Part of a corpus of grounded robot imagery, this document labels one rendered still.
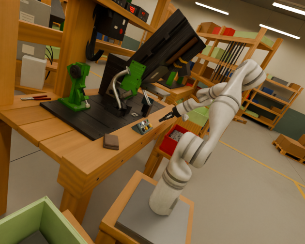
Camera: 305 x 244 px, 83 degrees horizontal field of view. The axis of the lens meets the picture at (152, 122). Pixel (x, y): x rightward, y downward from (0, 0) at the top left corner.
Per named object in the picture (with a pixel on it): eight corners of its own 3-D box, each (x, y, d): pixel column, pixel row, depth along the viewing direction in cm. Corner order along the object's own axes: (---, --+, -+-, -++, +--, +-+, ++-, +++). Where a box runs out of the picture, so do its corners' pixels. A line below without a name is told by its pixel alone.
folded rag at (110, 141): (103, 136, 92) (104, 132, 91) (117, 139, 95) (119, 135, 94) (102, 148, 83) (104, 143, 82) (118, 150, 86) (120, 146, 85)
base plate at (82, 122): (165, 108, 186) (166, 106, 185) (94, 142, 88) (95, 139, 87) (133, 91, 196) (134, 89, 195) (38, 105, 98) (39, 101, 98)
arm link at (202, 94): (200, 89, 106) (215, 80, 93) (207, 101, 106) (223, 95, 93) (192, 93, 103) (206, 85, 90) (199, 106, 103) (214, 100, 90)
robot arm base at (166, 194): (170, 200, 73) (189, 171, 66) (168, 219, 64) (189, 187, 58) (150, 191, 73) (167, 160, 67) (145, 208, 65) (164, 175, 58)
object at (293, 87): (271, 131, 809) (305, 87, 723) (209, 101, 886) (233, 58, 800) (268, 128, 857) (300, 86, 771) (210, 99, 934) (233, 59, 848)
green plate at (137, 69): (136, 95, 127) (149, 69, 125) (132, 94, 120) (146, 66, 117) (124, 88, 130) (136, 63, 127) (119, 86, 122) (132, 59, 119)
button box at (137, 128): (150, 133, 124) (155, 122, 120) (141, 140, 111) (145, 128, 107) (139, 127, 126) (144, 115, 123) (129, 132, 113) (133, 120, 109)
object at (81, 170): (176, 120, 205) (182, 109, 199) (79, 201, 72) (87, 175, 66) (166, 114, 209) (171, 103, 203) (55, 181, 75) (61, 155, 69)
